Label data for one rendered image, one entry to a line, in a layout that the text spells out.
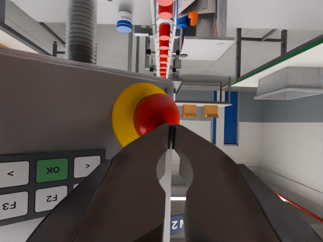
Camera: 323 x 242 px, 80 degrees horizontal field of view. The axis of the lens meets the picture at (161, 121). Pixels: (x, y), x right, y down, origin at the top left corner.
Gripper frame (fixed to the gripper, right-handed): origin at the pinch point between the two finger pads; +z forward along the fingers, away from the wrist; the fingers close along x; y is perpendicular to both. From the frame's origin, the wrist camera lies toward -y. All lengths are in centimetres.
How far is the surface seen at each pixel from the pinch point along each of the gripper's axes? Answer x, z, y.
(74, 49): -10.6, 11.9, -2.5
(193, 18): 5.6, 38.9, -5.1
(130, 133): -3.1, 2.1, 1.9
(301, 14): 59, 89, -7
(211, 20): 10.5, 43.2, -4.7
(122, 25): -20, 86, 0
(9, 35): -103, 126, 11
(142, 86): -2.3, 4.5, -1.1
